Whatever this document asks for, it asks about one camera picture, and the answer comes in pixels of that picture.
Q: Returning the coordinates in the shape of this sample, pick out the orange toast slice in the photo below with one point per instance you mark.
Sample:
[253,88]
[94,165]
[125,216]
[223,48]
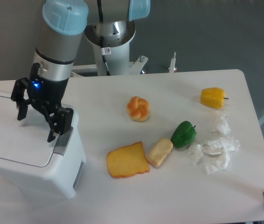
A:
[127,161]

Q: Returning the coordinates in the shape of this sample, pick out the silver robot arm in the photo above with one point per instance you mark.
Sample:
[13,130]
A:
[109,25]

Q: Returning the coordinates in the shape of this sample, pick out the upper crumpled white tissue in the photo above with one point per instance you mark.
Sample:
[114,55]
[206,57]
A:
[220,125]

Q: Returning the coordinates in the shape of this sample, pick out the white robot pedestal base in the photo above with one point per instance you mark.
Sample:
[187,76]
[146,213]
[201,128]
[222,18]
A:
[112,61]

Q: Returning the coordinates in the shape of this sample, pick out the yellow bell pepper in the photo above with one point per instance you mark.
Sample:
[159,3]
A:
[213,97]

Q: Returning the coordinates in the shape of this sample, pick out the large crumpled white tissue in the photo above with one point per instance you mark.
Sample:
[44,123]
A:
[218,152]

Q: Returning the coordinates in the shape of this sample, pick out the small crumpled white tissue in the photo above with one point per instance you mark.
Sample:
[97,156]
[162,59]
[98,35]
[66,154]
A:
[195,151]

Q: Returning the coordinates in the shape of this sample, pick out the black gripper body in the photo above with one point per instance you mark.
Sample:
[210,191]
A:
[45,95]

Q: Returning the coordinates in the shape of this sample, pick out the white trash can lid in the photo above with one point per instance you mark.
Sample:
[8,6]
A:
[24,141]

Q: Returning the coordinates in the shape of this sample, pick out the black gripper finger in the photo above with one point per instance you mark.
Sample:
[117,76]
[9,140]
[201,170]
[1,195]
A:
[59,122]
[17,96]

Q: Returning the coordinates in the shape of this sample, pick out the pale bread loaf piece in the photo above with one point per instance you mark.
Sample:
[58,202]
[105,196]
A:
[159,152]

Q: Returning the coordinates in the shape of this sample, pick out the white trash can body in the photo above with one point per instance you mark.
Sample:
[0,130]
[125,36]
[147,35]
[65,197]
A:
[60,175]

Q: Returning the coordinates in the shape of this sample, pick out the knotted bread roll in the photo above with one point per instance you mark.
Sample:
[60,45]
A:
[138,109]

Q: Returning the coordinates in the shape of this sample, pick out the green bell pepper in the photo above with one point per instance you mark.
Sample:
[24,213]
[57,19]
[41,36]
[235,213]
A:
[184,134]

